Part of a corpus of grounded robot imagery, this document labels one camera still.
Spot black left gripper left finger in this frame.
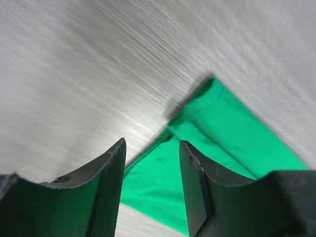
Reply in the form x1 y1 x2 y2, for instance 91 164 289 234
0 139 126 237

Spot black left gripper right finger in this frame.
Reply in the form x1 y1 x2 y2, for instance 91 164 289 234
179 141 316 237

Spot green t shirt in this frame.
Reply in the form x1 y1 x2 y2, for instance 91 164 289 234
120 78 307 235

